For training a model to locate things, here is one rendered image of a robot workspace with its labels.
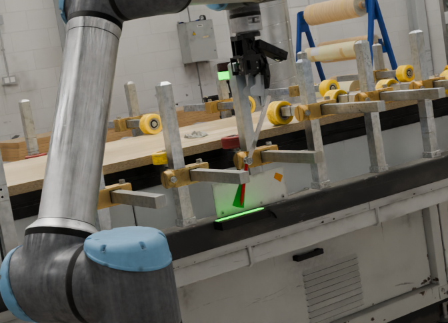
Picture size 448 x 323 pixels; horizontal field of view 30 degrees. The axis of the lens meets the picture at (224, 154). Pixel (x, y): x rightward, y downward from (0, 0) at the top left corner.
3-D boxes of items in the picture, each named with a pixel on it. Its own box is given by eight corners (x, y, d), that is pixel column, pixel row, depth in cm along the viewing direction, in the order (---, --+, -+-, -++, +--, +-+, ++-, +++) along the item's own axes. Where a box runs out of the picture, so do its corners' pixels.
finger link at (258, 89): (249, 108, 241) (244, 76, 240) (265, 105, 244) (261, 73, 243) (255, 107, 238) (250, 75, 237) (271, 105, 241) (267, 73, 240)
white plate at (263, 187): (289, 198, 255) (284, 166, 254) (217, 218, 241) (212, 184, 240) (287, 198, 255) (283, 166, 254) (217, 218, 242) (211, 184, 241)
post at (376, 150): (388, 183, 278) (369, 39, 272) (381, 185, 276) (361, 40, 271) (381, 182, 281) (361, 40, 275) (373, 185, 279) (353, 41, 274)
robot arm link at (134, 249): (153, 342, 142) (136, 241, 140) (74, 340, 150) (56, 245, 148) (197, 311, 155) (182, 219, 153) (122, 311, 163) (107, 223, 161)
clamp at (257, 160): (280, 161, 253) (277, 144, 253) (243, 169, 246) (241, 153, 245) (269, 160, 258) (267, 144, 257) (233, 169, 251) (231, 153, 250)
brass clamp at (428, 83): (448, 90, 291) (447, 75, 290) (421, 96, 284) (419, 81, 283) (435, 91, 296) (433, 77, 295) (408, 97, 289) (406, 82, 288)
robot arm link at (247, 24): (249, 17, 246) (268, 13, 238) (251, 34, 246) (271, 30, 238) (223, 21, 241) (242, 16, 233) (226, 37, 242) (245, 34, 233)
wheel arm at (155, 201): (168, 209, 204) (165, 192, 203) (156, 212, 202) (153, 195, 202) (96, 199, 241) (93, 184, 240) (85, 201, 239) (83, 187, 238)
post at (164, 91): (198, 247, 239) (171, 80, 234) (188, 250, 237) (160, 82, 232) (192, 245, 242) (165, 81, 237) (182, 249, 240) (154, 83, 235)
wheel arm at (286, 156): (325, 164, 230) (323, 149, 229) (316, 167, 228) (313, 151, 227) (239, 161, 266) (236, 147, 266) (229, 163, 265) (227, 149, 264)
